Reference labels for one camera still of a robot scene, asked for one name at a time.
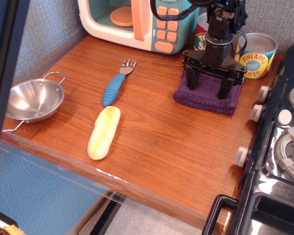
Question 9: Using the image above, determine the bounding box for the tomato sauce can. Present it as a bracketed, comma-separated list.
[194, 13, 209, 50]

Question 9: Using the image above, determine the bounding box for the blue handled fork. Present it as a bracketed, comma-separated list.
[102, 59, 137, 107]

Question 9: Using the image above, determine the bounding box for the purple cloth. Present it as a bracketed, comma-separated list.
[173, 71, 242, 116]

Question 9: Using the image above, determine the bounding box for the black toy stove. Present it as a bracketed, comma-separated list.
[202, 45, 294, 235]

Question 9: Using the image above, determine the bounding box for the teal toy microwave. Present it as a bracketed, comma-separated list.
[77, 0, 199, 54]

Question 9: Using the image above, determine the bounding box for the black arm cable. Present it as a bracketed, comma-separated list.
[149, 0, 199, 22]

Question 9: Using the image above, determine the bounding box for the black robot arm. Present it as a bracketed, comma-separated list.
[183, 0, 248, 99]

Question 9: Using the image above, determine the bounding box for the small steel bowl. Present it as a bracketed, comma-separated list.
[2, 71, 66, 132]

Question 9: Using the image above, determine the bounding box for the pineapple slices can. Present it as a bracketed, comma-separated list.
[234, 33, 278, 79]

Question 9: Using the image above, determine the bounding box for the yellow toy bread loaf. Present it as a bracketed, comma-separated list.
[87, 106, 121, 160]

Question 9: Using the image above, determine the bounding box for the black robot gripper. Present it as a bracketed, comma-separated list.
[182, 39, 247, 99]

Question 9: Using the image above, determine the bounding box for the orange toy plate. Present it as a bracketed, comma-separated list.
[110, 6, 133, 27]

